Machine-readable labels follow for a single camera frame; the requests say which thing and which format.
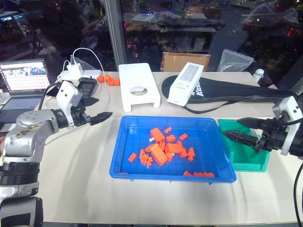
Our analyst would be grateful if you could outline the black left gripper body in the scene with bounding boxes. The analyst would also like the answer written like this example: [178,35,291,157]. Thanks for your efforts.
[71,105,92,128]

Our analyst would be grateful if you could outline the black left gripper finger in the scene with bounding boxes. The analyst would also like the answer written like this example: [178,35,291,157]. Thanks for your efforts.
[89,112,114,126]
[81,97,100,107]

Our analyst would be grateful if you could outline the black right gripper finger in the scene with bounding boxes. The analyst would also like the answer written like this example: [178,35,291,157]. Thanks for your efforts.
[236,117,267,130]
[222,130,260,149]

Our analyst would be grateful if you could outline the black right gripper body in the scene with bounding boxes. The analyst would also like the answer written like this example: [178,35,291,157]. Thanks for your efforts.
[254,117,288,153]

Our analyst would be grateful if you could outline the green plastic tray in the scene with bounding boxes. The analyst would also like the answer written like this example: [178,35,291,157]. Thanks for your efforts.
[217,119,271,173]

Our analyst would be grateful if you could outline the white rectangular device box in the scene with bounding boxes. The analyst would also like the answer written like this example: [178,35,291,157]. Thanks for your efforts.
[166,62,205,106]

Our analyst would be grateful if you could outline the brown cardboard box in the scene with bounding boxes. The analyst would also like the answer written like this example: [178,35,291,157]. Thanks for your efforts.
[161,52,212,72]

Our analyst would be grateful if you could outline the black power adapter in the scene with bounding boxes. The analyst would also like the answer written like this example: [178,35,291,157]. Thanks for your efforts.
[78,77,98,98]

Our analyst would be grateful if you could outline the white power strip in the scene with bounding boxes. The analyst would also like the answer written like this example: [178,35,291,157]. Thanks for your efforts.
[57,69,103,81]

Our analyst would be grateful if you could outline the blue plastic tray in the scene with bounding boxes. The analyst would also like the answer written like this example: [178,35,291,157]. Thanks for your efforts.
[109,115,237,185]

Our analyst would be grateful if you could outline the white plug charger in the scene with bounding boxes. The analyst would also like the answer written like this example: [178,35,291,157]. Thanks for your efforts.
[66,60,84,76]

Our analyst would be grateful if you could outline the black racket bag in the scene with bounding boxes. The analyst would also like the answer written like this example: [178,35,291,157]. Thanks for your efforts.
[161,75,297,114]

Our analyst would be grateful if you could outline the white bottle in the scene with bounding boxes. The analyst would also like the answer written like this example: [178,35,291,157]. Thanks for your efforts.
[251,69,265,84]

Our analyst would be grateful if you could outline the white plastic step stand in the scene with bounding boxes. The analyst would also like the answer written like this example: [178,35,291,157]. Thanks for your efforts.
[118,62,161,113]

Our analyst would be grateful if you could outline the large orange building block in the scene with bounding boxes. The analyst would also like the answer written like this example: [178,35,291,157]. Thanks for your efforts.
[150,144,169,167]
[150,127,166,143]

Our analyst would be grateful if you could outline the clear plastic bag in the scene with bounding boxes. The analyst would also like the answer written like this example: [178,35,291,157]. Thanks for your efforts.
[216,49,255,72]

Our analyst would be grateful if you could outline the open laptop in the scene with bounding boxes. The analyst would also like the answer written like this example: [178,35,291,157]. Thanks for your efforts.
[0,58,51,112]

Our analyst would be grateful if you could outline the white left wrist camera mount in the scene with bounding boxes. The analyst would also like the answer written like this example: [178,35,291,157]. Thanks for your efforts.
[56,80,83,130]

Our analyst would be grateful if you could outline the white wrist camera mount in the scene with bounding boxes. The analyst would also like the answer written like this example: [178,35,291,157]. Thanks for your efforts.
[56,80,83,130]
[272,96,303,156]

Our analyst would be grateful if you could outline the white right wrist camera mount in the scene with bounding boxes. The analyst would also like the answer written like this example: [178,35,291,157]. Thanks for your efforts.
[272,96,303,156]

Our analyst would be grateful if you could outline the white charging cable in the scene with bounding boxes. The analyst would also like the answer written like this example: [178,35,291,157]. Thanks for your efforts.
[45,48,111,112]

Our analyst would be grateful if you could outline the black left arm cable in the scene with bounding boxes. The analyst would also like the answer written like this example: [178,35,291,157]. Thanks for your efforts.
[39,83,62,112]

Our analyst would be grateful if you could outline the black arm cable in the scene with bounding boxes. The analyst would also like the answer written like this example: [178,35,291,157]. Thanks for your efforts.
[293,160,303,224]
[39,83,62,112]

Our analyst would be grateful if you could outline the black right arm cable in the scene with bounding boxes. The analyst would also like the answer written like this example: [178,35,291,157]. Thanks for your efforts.
[293,160,303,224]

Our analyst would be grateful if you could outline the grey window frame post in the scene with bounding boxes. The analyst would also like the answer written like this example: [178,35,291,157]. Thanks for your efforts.
[104,0,126,72]

